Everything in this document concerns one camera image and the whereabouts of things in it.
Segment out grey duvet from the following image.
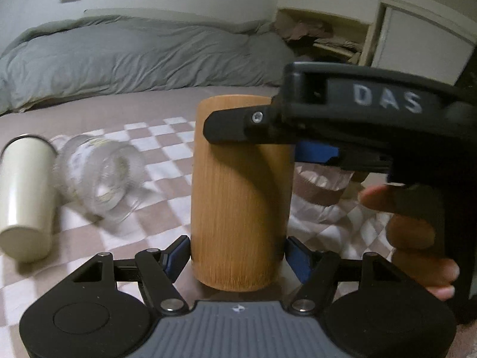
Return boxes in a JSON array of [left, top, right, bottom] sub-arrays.
[[1, 16, 294, 113]]

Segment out white sliding door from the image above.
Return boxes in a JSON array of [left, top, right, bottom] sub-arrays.
[[366, 0, 476, 85]]

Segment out wooden closet shelf unit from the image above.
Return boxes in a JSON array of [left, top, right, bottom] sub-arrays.
[[273, 6, 374, 68]]

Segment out white tumbler lying down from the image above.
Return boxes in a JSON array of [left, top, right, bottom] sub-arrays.
[[1, 134, 57, 263]]

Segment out clear glass mug brown band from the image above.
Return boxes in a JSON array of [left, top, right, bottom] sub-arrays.
[[293, 163, 354, 207]]

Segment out brown bamboo cup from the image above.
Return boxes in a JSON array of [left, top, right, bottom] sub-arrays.
[[191, 95, 294, 292]]

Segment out checkered beige white cloth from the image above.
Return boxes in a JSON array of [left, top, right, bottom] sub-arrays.
[[1, 117, 393, 357]]

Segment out clear glass jar lying down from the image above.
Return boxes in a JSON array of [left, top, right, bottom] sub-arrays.
[[53, 134, 145, 224]]

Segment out person's right hand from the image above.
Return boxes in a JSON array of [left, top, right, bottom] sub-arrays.
[[359, 184, 460, 301]]

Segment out folded clothes in closet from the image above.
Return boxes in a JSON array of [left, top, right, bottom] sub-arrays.
[[275, 10, 362, 64]]

